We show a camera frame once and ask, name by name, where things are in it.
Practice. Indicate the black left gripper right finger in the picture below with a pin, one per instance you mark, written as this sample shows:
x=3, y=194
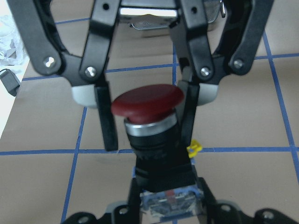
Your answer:
x=235, y=53

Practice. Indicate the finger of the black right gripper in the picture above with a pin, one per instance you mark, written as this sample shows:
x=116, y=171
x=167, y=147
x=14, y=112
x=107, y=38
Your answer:
x=228, y=212
x=121, y=212

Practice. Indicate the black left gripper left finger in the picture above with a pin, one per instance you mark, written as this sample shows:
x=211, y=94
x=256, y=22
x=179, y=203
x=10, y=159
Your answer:
x=85, y=73

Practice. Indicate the red emergency push button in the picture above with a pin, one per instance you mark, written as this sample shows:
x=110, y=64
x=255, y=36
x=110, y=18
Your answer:
x=165, y=185

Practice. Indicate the crumpled white paper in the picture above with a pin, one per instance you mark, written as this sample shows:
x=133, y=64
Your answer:
x=12, y=50

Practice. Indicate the black plastic buckle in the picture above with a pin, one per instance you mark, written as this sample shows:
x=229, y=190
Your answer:
x=10, y=81

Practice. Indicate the wire mesh shelf basket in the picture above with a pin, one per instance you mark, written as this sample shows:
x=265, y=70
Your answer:
x=148, y=19

